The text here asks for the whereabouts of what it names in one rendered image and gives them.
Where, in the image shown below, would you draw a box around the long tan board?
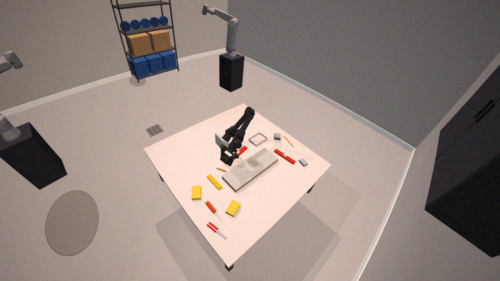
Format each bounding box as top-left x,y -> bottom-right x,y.
222,148 -> 279,193

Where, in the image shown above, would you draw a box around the red-handled awl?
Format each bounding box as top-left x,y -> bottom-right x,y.
205,201 -> 222,221

